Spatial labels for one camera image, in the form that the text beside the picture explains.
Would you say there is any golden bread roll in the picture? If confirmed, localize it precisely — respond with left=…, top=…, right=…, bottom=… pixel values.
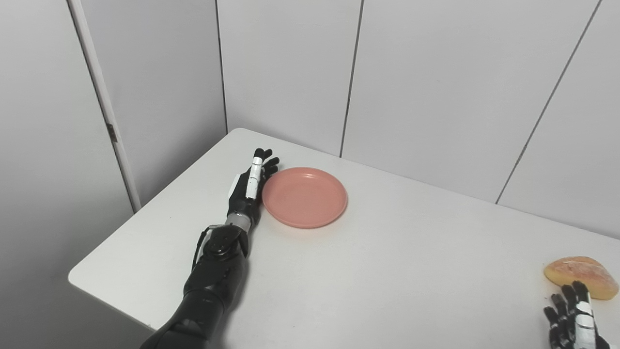
left=543, top=256, right=619, bottom=300

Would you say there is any pink round plate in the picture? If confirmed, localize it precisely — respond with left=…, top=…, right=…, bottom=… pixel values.
left=262, top=167, right=348, bottom=229

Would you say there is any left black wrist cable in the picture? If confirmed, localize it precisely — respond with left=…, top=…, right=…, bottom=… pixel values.
left=192, top=224, right=226, bottom=272

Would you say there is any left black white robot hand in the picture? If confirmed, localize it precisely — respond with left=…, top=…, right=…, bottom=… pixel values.
left=227, top=148, right=280, bottom=224

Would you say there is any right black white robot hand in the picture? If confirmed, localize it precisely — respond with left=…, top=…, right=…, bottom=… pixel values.
left=543, top=281, right=612, bottom=349

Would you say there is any white partition post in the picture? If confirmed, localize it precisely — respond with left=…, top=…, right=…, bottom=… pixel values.
left=67, top=0, right=142, bottom=214

